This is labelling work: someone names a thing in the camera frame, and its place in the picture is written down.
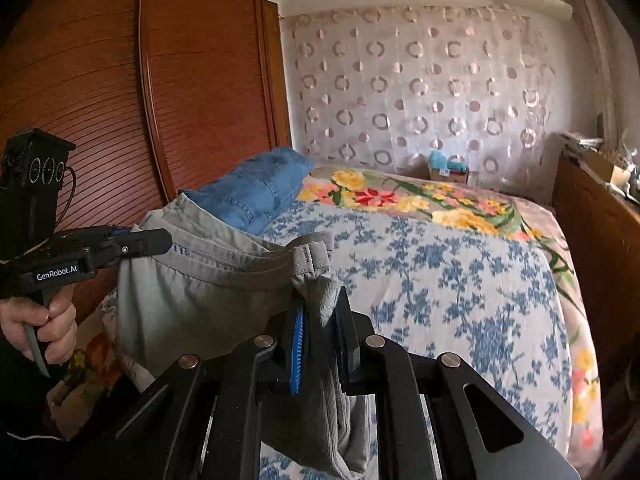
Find grey-green pants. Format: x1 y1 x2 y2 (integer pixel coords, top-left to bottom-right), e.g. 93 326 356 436
117 195 371 479

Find person's left hand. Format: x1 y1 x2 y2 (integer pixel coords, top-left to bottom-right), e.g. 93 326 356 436
1 284 77 365

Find folded blue jeans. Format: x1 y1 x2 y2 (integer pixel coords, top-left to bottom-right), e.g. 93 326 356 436
182 146 314 235

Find blue floral bed cover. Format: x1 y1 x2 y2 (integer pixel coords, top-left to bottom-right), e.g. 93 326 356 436
98 199 574 480

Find wooden wardrobe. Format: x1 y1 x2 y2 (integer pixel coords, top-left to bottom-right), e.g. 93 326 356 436
0 0 294 321

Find cardboard box with blue items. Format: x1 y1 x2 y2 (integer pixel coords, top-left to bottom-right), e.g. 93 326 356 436
427 150 470 184

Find colourful flower bedsheet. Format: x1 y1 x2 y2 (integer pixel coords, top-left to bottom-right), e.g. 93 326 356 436
276 168 603 474

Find circle-patterned sheer curtain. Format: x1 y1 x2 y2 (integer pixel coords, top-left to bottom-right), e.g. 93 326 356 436
281 6 555 202

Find wooden sideboard cabinet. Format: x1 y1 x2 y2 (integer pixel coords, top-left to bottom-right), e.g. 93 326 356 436
552 157 639 372

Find cardboard box on sideboard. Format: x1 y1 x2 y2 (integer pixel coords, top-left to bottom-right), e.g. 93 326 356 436
582 148 631 190

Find side window curtain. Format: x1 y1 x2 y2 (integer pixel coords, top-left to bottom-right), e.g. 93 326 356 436
574 0 620 151

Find black camera box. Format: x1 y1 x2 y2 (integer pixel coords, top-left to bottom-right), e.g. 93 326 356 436
1 129 76 261

